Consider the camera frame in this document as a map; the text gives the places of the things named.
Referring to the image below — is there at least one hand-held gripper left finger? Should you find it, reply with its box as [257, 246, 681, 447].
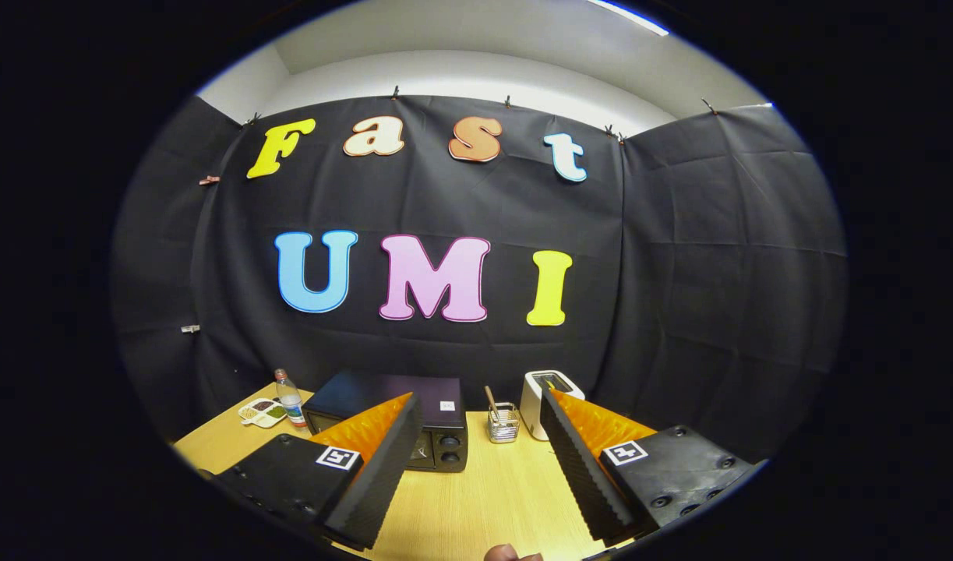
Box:
[211, 392, 424, 551]

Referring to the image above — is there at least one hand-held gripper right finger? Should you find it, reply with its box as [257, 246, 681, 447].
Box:
[538, 387, 767, 548]

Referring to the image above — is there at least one black toaster oven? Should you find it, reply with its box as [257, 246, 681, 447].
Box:
[303, 370, 469, 473]

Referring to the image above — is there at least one white pop-up toaster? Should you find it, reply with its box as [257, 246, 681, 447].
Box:
[520, 370, 585, 441]

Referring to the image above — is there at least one clear plastic water bottle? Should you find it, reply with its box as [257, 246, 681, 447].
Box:
[274, 369, 308, 428]

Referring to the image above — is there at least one white divided snack tray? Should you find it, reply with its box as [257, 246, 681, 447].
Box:
[238, 397, 288, 429]

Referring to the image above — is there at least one black backdrop cloth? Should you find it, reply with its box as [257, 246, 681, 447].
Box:
[110, 95, 849, 468]

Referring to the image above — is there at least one row of dark cloth clips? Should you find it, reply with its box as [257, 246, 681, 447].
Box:
[242, 86, 718, 145]

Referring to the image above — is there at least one wire mesh utensil holder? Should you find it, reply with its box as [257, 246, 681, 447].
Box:
[488, 402, 521, 444]

